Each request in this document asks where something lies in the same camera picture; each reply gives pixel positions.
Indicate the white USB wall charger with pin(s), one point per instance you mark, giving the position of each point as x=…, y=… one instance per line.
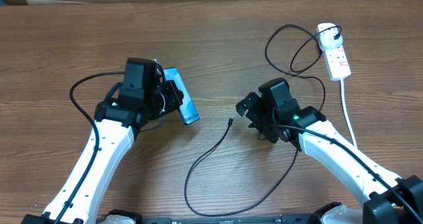
x=329, y=36

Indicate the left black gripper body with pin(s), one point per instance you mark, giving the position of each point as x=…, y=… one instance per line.
x=163, y=99

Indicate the blue-screen Samsung smartphone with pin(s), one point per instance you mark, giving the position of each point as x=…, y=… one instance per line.
x=187, y=109

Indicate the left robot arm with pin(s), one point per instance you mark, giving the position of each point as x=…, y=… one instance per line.
x=147, y=92

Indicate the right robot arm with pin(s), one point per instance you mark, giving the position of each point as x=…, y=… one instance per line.
x=384, y=196

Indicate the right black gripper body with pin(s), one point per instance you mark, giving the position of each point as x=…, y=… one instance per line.
x=262, y=117

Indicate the white power extension strip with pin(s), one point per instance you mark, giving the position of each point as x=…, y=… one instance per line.
x=337, y=63

